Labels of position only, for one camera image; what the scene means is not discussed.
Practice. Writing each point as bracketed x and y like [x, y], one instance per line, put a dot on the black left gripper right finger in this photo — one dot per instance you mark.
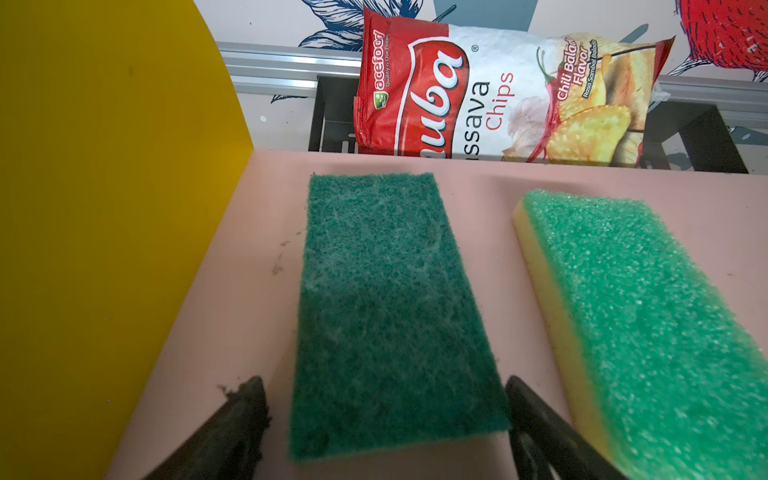
[544, 445]

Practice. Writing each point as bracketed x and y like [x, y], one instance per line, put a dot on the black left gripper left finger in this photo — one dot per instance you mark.
[228, 444]

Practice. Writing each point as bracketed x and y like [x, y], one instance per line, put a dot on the light green sponge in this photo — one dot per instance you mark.
[659, 376]

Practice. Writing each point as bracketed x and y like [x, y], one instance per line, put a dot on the dark green scouring sponge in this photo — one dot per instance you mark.
[391, 347]

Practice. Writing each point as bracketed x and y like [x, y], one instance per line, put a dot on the yellow shelf pink blue boards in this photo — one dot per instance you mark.
[151, 256]

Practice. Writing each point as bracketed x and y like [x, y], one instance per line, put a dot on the black box behind shelf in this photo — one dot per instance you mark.
[698, 111]

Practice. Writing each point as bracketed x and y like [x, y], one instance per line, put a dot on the red chips bag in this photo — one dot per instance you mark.
[443, 91]

